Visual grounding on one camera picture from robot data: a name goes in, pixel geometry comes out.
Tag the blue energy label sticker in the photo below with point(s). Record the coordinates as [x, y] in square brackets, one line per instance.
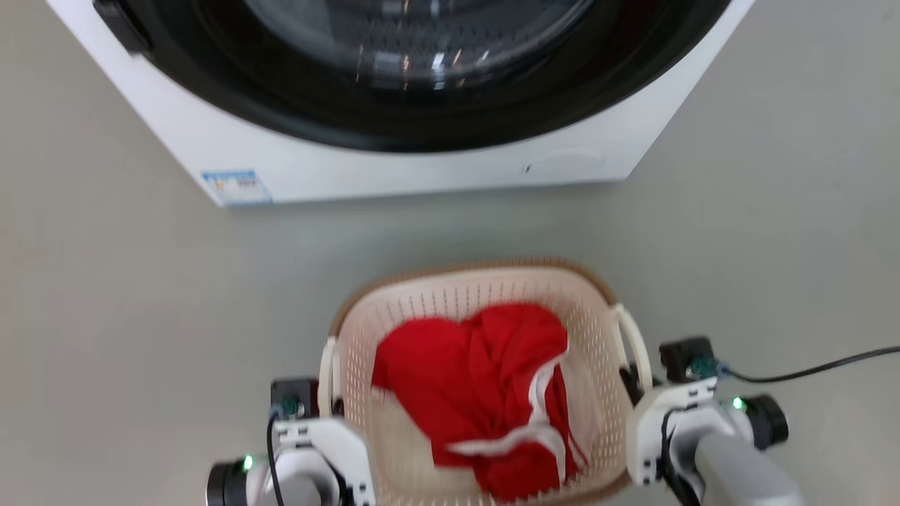
[237, 187]

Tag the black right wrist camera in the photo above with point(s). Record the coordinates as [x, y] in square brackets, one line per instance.
[685, 357]

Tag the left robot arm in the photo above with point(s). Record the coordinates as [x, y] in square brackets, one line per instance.
[239, 485]

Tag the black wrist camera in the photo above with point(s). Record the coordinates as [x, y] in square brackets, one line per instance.
[685, 357]
[294, 398]

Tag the black round washer door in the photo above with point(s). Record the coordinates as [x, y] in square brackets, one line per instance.
[422, 105]

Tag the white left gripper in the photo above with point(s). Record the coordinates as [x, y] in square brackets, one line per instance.
[337, 443]

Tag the beige plastic laundry basket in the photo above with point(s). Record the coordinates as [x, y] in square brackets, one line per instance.
[598, 330]

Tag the red garment with white trim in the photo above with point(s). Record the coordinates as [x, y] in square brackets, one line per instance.
[457, 379]

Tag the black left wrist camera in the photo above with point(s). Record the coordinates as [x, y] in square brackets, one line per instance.
[294, 398]

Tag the white washing machine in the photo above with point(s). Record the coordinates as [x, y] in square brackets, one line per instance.
[422, 169]

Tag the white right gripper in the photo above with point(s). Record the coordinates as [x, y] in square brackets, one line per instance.
[650, 429]

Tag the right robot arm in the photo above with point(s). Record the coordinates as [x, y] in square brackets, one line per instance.
[738, 464]

